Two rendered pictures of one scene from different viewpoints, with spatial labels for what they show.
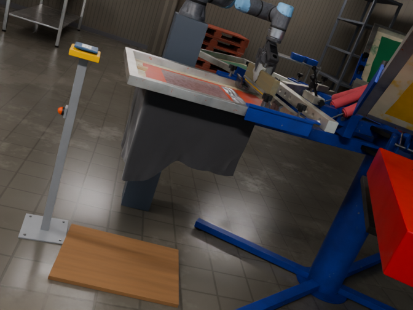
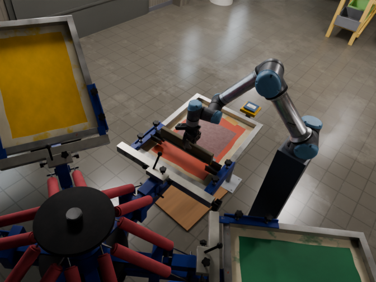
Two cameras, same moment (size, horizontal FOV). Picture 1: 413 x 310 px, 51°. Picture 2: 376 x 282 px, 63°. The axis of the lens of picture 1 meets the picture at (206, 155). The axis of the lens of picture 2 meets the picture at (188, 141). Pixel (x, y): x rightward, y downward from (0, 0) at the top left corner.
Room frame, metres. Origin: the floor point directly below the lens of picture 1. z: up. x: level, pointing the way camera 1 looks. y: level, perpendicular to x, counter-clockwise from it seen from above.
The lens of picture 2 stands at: (3.02, -1.05, 2.44)
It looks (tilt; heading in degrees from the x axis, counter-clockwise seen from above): 44 degrees down; 136
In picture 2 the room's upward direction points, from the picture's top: 8 degrees clockwise
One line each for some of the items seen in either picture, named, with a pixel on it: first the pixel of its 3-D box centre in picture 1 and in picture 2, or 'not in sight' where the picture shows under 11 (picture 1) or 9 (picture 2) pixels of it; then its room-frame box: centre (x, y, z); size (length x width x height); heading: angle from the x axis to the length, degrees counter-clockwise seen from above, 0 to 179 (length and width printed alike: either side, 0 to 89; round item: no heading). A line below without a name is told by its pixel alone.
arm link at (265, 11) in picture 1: (267, 11); (212, 113); (2.13, -0.04, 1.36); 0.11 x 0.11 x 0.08; 32
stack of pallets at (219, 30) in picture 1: (207, 50); not in sight; (8.26, 0.64, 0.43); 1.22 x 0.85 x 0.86; 104
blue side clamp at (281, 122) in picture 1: (278, 119); (148, 137); (1.78, -0.23, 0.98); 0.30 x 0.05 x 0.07; 108
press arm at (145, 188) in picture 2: (319, 109); (151, 184); (2.15, -0.45, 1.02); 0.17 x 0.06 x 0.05; 108
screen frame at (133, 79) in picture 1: (210, 87); (201, 137); (1.97, 0.09, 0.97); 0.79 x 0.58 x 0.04; 108
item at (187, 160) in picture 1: (191, 147); not in sight; (1.75, 0.07, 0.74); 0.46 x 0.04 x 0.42; 108
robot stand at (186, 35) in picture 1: (161, 116); (268, 206); (2.51, 0.33, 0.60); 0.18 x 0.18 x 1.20; 14
